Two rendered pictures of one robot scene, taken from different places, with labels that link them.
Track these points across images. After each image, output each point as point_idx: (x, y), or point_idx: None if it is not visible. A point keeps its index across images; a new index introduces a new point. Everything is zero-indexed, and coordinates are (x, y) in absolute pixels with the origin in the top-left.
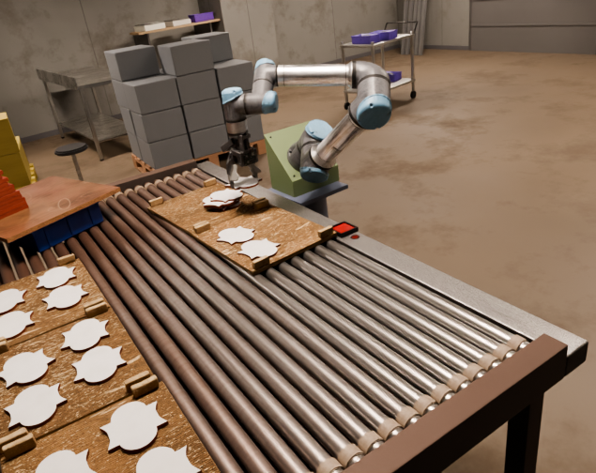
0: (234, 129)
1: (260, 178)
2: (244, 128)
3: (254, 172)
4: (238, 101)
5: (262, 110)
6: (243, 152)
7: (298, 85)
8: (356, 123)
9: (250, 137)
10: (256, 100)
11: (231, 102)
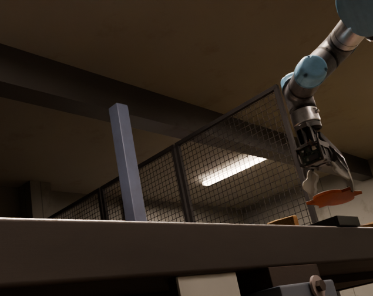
0: (292, 121)
1: (347, 187)
2: (302, 116)
3: (346, 180)
4: (287, 86)
5: (297, 83)
6: (299, 147)
7: (354, 34)
8: (366, 37)
9: (306, 126)
10: (292, 75)
11: (284, 90)
